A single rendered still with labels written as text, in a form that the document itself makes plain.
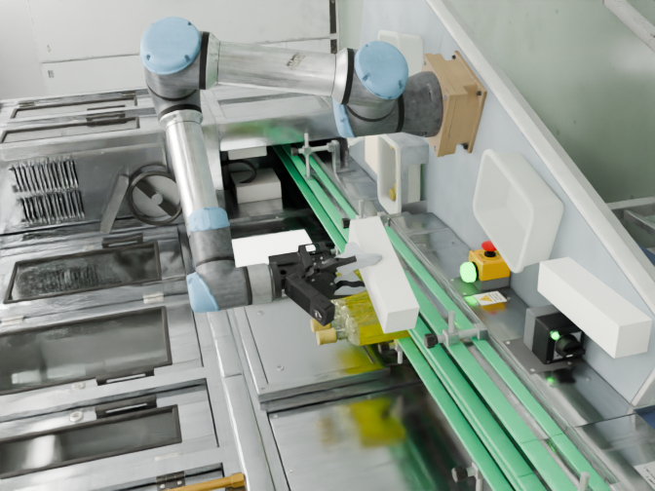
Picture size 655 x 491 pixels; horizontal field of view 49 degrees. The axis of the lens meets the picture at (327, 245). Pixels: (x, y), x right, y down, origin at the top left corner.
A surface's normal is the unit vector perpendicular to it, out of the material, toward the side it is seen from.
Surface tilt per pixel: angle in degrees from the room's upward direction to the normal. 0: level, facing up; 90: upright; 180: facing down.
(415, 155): 90
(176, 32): 82
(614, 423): 90
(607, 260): 0
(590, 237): 0
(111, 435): 90
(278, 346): 90
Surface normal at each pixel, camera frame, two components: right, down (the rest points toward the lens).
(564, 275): -0.04, -0.90
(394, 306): 0.05, -0.69
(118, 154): 0.25, 0.42
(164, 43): 0.02, -0.30
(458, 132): 0.26, 0.70
